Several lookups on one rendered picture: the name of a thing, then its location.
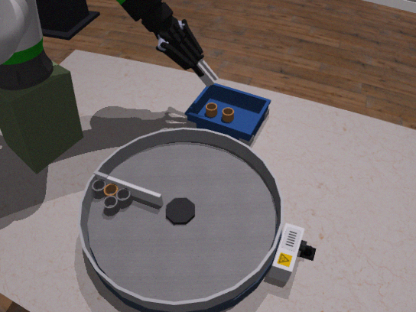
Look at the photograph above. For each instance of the blue shallow tray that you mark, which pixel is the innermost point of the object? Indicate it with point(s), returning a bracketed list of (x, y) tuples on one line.
[(246, 108)]

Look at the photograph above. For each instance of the bronze bushing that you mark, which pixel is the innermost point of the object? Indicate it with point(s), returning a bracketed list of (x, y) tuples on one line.
[(211, 109), (109, 188), (228, 114)]

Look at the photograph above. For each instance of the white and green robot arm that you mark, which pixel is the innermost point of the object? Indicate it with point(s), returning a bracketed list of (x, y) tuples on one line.
[(20, 29)]

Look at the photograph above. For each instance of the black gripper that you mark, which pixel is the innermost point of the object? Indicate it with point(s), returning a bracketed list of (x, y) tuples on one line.
[(181, 45)]

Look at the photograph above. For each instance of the grey metal bushing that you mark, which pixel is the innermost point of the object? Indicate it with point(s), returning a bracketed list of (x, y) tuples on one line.
[(113, 209), (121, 193), (96, 185)]

